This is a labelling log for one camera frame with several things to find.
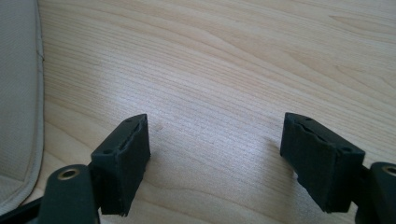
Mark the beige fabric mat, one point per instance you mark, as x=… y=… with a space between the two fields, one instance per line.
x=18 y=99

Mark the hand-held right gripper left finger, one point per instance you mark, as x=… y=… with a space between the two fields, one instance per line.
x=120 y=168

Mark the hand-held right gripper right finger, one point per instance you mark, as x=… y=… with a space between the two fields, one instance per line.
x=320 y=165

